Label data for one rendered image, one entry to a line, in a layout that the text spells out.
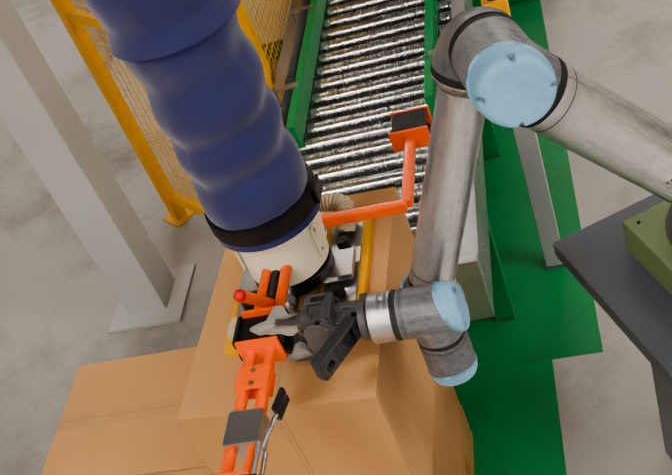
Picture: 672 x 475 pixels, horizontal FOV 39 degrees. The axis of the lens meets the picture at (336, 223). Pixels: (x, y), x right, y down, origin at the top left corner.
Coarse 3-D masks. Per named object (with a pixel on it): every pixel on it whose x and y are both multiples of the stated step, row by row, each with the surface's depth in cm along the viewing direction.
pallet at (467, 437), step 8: (464, 416) 268; (464, 424) 266; (464, 432) 263; (464, 440) 261; (472, 440) 273; (464, 448) 258; (472, 448) 271; (464, 456) 256; (472, 456) 268; (464, 464) 254; (472, 464) 266; (464, 472) 252; (472, 472) 264
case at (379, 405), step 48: (384, 192) 216; (384, 240) 204; (384, 288) 193; (192, 384) 190; (288, 384) 181; (336, 384) 177; (384, 384) 179; (432, 384) 219; (192, 432) 186; (288, 432) 182; (336, 432) 181; (384, 432) 179; (432, 432) 211
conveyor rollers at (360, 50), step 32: (352, 0) 388; (384, 0) 377; (416, 0) 367; (448, 0) 357; (352, 32) 367; (384, 32) 356; (416, 32) 347; (320, 64) 357; (352, 64) 346; (384, 64) 338; (416, 64) 333; (320, 96) 335; (352, 96) 333; (384, 96) 322; (416, 96) 320; (320, 128) 321; (352, 128) 320; (384, 128) 309; (320, 160) 307; (352, 160) 306; (384, 160) 295; (416, 160) 293; (352, 192) 291; (416, 192) 279
